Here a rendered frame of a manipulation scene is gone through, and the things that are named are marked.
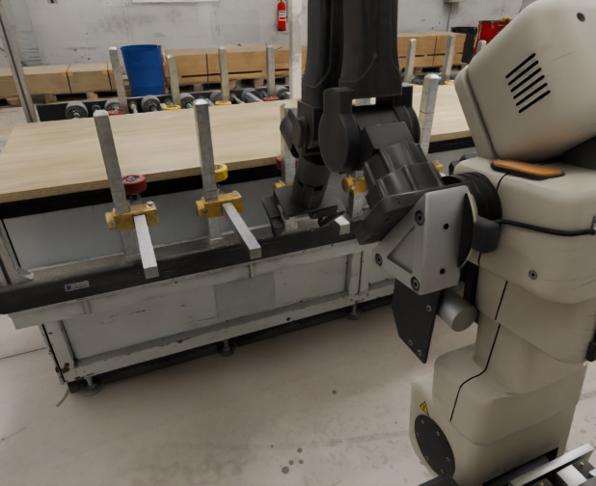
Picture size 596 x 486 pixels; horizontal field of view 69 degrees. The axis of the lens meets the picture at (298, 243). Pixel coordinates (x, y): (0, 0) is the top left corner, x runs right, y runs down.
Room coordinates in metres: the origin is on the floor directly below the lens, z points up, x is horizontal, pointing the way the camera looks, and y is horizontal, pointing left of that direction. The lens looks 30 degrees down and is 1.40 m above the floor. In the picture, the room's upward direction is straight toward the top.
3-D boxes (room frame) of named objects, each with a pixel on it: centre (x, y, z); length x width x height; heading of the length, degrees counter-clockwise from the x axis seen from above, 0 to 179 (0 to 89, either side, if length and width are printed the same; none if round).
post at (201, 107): (1.20, 0.26, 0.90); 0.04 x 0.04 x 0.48; 23
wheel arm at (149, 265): (1.03, 0.42, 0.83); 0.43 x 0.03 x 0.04; 23
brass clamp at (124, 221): (1.11, 0.47, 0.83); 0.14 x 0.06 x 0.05; 113
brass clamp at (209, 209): (1.21, 0.24, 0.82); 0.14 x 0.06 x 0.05; 113
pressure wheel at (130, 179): (1.21, 0.50, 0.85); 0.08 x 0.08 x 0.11
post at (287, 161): (1.29, 0.03, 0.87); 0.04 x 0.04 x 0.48; 23
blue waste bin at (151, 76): (6.50, 2.13, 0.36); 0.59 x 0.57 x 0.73; 23
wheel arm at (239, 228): (1.13, 0.19, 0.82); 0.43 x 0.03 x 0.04; 23
